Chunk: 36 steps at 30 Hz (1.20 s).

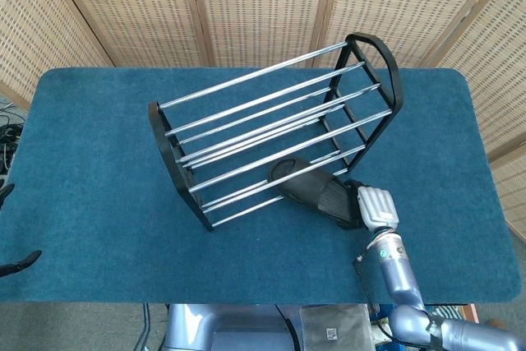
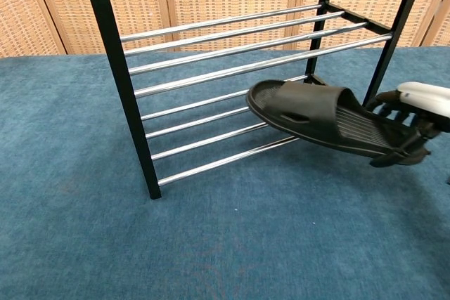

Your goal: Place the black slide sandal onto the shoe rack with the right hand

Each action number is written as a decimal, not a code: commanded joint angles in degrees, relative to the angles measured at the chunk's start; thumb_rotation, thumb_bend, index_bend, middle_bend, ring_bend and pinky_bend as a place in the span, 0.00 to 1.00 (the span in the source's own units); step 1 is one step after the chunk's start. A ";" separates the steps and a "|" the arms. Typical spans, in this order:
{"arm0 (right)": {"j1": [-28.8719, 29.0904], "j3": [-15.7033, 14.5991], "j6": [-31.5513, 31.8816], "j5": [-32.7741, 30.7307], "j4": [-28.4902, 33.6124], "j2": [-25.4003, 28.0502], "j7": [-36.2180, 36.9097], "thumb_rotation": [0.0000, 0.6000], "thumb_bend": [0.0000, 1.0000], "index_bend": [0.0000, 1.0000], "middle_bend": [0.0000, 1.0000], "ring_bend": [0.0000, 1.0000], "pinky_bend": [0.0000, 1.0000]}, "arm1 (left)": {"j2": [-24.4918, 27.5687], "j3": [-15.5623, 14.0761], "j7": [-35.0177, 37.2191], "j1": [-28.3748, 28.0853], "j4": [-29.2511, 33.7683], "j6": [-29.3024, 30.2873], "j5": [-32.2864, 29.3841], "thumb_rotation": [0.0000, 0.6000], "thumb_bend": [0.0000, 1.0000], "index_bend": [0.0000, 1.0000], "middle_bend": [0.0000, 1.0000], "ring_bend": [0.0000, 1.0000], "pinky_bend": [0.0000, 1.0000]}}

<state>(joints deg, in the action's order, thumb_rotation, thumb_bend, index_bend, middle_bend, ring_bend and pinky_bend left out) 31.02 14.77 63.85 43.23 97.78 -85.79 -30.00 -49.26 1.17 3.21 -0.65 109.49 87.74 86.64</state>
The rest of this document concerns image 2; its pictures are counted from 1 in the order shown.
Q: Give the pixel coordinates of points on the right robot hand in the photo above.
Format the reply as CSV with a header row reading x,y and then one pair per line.
x,y
427,99

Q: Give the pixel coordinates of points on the black rubber slide sandal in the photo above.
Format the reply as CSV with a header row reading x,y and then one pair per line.
x,y
316,114

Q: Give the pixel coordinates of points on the black and chrome shoe rack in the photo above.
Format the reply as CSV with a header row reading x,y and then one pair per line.
x,y
116,68

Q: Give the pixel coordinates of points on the blue carpet mat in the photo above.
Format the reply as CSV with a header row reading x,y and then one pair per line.
x,y
88,229

